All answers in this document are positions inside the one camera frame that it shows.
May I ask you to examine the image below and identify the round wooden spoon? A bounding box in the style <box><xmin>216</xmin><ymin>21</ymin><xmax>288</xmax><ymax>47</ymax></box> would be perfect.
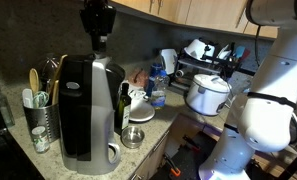
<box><xmin>28</xmin><ymin>68</ymin><xmax>41</xmax><ymax>94</ymax></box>

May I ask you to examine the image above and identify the wooden base cabinet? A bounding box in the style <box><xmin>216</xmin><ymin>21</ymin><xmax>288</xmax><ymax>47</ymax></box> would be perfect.
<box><xmin>129</xmin><ymin>129</ymin><xmax>171</xmax><ymax>180</ymax></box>

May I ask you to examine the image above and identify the white rice cooker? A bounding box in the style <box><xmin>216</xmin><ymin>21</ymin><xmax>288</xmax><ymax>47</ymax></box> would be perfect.
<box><xmin>185</xmin><ymin>73</ymin><xmax>232</xmax><ymax>117</ymax></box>

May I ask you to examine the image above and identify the red spatula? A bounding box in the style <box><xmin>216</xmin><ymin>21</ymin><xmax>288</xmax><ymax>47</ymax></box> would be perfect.
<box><xmin>241</xmin><ymin>49</ymin><xmax>252</xmax><ymax>63</ymax></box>

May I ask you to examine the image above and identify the orange and black clamp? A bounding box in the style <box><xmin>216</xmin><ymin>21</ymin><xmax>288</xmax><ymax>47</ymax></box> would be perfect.
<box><xmin>182</xmin><ymin>134</ymin><xmax>201</xmax><ymax>151</ymax></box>
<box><xmin>163</xmin><ymin>153</ymin><xmax>182</xmax><ymax>178</ymax></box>

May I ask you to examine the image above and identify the wooden wall cabinet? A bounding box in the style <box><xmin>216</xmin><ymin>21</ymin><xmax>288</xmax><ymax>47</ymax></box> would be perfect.
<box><xmin>109</xmin><ymin>0</ymin><xmax>279</xmax><ymax>40</ymax></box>

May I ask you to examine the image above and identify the white bowl with black handle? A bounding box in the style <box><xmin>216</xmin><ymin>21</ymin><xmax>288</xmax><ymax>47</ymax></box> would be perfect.
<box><xmin>183</xmin><ymin>38</ymin><xmax>219</xmax><ymax>63</ymax></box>

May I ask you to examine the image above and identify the small steel bowl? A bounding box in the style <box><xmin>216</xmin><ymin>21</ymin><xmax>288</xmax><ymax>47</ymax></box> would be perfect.
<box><xmin>120</xmin><ymin>125</ymin><xmax>146</xmax><ymax>150</ymax></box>

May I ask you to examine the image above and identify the metal wire whisk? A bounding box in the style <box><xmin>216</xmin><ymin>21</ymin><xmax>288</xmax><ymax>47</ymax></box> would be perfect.
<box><xmin>37</xmin><ymin>54</ymin><xmax>62</xmax><ymax>93</ymax></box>

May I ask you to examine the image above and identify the clear bottle with blue cap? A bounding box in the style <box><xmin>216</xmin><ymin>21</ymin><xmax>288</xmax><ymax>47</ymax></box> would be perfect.
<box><xmin>150</xmin><ymin>69</ymin><xmax>171</xmax><ymax>111</ymax></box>

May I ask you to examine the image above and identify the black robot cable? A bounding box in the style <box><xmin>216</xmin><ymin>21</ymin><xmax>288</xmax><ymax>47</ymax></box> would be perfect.
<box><xmin>253</xmin><ymin>24</ymin><xmax>266</xmax><ymax>68</ymax></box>

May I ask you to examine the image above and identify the short wooden spatula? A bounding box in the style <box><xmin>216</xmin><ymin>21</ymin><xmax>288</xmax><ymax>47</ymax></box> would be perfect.
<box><xmin>51</xmin><ymin>79</ymin><xmax>60</xmax><ymax>106</ymax></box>

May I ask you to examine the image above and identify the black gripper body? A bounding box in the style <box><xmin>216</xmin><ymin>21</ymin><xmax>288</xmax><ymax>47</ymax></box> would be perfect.
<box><xmin>79</xmin><ymin>0</ymin><xmax>117</xmax><ymax>36</ymax></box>

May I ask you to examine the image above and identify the blue wide-mouth water bottle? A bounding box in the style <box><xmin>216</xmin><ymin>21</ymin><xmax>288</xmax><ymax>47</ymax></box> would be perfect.
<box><xmin>145</xmin><ymin>63</ymin><xmax>164</xmax><ymax>98</ymax></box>

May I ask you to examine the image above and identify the long wooden spatula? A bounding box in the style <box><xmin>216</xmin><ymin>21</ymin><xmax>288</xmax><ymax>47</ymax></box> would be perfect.
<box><xmin>49</xmin><ymin>54</ymin><xmax>69</xmax><ymax>106</ymax></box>

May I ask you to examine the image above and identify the small spice jar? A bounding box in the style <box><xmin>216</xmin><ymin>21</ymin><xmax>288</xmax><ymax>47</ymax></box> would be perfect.
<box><xmin>31</xmin><ymin>125</ymin><xmax>51</xmax><ymax>154</ymax></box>

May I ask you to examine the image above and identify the black electric stove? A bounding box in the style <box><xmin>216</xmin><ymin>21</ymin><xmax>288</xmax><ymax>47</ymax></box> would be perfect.
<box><xmin>0</xmin><ymin>71</ymin><xmax>46</xmax><ymax>180</ymax></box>

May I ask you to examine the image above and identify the dark olive oil bottle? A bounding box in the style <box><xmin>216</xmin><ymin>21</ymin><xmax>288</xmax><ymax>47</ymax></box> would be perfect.
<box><xmin>116</xmin><ymin>82</ymin><xmax>132</xmax><ymax>134</ymax></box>

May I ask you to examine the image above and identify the green silicone whisk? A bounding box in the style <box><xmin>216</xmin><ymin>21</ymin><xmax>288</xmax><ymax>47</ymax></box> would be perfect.
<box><xmin>32</xmin><ymin>90</ymin><xmax>50</xmax><ymax>108</ymax></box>

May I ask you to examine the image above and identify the white plate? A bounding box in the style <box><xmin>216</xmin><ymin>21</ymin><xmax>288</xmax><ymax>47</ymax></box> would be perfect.
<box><xmin>128</xmin><ymin>99</ymin><xmax>156</xmax><ymax>123</ymax></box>

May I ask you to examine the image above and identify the black dish rack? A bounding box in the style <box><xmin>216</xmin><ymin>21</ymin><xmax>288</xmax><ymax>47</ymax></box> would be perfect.
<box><xmin>170</xmin><ymin>49</ymin><xmax>252</xmax><ymax>92</ymax></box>

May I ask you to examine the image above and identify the blue spatula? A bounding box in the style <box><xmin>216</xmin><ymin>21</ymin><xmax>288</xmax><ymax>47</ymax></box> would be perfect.
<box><xmin>232</xmin><ymin>45</ymin><xmax>246</xmax><ymax>61</ymax></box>

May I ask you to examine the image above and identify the white plastic spatula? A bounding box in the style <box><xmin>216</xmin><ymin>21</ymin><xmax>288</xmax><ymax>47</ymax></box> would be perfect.
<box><xmin>22</xmin><ymin>88</ymin><xmax>34</xmax><ymax>109</ymax></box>

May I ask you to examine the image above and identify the steel utensil holder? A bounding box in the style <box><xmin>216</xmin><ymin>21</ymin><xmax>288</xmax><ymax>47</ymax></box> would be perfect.
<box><xmin>22</xmin><ymin>102</ymin><xmax>62</xmax><ymax>144</ymax></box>

